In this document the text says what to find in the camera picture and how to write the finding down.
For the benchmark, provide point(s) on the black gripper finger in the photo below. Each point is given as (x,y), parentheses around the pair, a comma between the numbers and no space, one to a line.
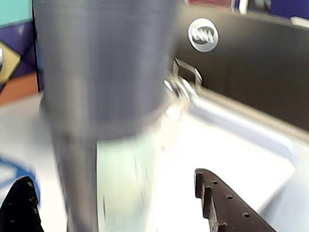
(19,207)
(224,210)

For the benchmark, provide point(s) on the tall gray salt shaker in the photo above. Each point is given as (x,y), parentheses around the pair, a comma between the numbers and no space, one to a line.
(103,72)

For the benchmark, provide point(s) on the small steel pot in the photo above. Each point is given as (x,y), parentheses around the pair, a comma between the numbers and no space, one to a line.
(184,84)

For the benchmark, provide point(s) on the black Dell monitor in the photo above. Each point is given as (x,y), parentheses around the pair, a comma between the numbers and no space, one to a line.
(253,67)

